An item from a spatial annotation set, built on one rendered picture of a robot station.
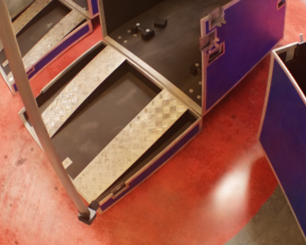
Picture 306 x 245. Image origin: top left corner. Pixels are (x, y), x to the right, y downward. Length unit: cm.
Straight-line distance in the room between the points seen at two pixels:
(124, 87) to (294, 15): 170
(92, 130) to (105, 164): 26
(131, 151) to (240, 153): 64
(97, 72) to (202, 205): 105
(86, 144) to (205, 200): 78
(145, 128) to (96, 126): 32
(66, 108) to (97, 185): 54
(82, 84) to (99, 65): 16
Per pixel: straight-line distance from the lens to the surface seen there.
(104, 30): 307
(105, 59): 300
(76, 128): 290
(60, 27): 337
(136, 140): 270
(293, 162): 223
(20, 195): 282
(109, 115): 290
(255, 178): 271
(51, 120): 294
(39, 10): 365
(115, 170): 267
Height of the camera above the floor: 243
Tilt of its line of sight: 57 degrees down
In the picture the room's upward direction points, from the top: 6 degrees counter-clockwise
